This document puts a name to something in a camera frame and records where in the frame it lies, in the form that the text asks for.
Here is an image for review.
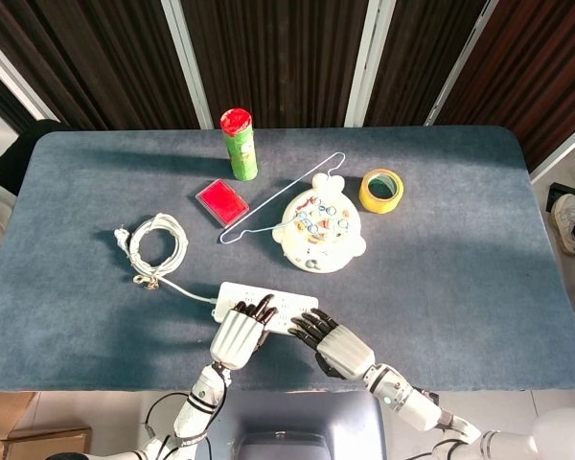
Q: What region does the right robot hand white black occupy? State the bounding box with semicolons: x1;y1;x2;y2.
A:
288;309;376;382

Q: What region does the grey-blue robot torso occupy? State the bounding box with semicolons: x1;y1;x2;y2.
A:
205;390;389;460

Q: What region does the white power strip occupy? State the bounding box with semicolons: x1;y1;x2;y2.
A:
211;281;320;336

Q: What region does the white coiled power cable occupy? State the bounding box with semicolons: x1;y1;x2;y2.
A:
113;213;219;304

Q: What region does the light blue wire hanger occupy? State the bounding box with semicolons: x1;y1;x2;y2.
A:
218;151;347;245

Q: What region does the white bear-shaped toy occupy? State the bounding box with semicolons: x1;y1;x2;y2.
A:
271;172;368;274

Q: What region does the green chip can red lid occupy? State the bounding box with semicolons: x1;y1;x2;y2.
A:
219;108;260;182

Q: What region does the white sneaker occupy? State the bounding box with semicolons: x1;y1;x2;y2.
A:
550;193;575;255

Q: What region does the yellow tape roll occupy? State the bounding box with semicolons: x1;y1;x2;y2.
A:
358;168;405;213

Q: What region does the brown cardboard box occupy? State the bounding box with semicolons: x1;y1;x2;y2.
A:
0;427;92;460
0;391;37;438

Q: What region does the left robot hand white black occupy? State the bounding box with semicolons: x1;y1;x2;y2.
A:
209;293;278;370

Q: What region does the red plastic box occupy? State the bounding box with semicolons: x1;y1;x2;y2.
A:
195;177;250;228

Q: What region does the blue tablecloth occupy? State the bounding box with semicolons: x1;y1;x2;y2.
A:
0;125;575;393

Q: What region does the white partition frame post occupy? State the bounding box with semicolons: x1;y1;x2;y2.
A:
0;27;55;121
161;0;215;129
344;0;397;128
425;0;500;127

